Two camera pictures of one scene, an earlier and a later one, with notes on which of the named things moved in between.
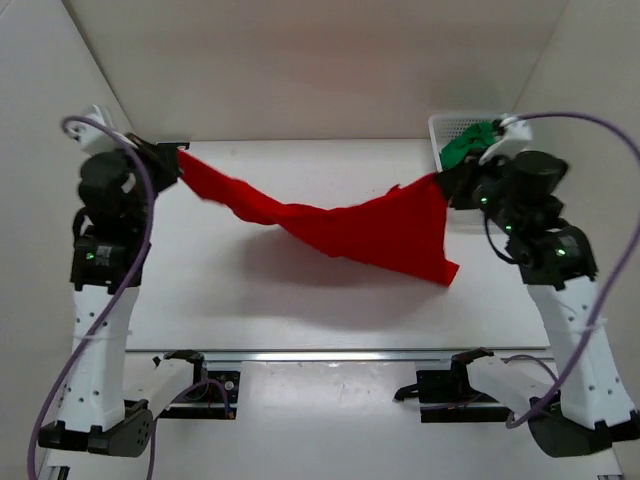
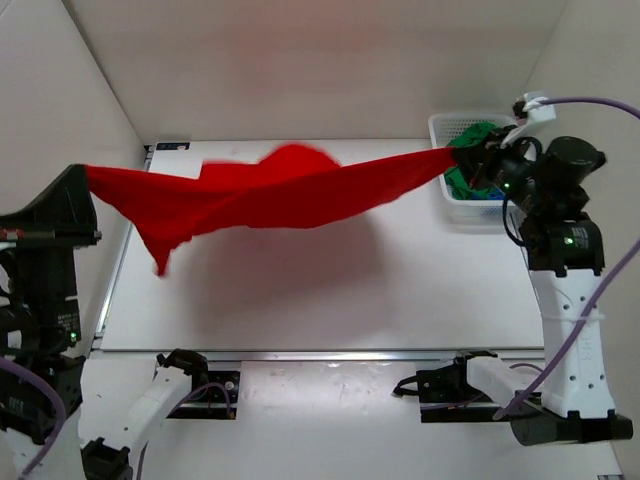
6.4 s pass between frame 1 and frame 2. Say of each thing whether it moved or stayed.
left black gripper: moved
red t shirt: moved
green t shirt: stayed
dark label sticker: stayed
